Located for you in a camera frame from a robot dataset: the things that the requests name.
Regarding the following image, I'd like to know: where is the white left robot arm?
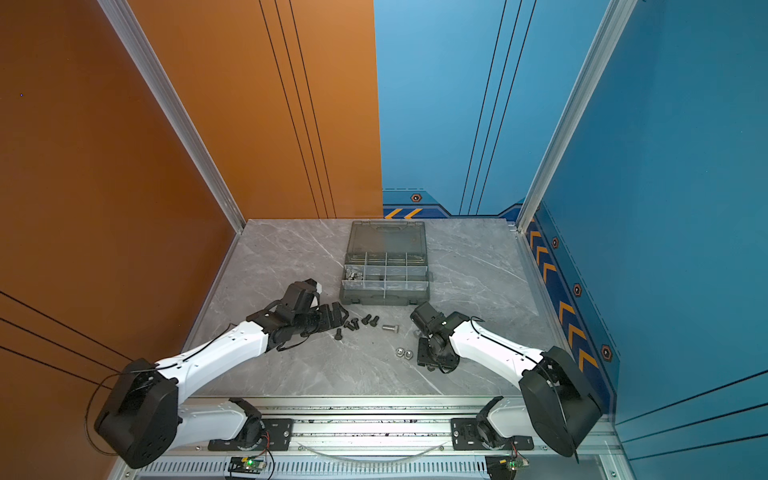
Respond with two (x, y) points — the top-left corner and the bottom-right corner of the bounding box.
(86, 279), (349, 469)

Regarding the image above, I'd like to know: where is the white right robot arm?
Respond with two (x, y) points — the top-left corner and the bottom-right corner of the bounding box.
(410, 302), (605, 458)

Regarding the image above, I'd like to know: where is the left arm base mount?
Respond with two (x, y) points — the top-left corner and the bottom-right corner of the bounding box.
(208, 397), (294, 452)

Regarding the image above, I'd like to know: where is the aluminium corner post left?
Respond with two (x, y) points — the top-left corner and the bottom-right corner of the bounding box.
(98, 0), (246, 235)

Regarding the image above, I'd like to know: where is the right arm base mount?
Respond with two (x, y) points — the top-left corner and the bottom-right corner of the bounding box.
(450, 396), (535, 451)

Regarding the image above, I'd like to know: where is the aluminium corner post right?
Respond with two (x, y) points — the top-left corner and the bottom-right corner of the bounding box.
(515, 0), (638, 234)

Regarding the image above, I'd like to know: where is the green circuit board right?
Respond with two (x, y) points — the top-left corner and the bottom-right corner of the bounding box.
(485, 456), (529, 480)

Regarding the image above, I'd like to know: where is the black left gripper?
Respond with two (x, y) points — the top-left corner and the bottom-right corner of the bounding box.
(294, 300), (351, 337)

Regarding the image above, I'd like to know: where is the aluminium corner post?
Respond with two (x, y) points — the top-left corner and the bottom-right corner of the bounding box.
(515, 0), (638, 234)
(98, 0), (246, 235)

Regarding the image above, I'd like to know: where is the green circuit board left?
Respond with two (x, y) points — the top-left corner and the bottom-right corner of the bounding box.
(226, 456), (269, 479)

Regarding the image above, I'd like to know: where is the green circuit board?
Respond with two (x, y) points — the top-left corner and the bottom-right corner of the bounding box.
(226, 456), (269, 479)
(485, 456), (529, 480)

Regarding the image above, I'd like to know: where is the grey plastic organizer box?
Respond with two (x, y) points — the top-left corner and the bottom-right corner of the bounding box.
(340, 220), (430, 306)

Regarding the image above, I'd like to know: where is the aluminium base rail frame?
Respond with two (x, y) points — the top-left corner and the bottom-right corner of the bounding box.
(108, 396), (634, 479)

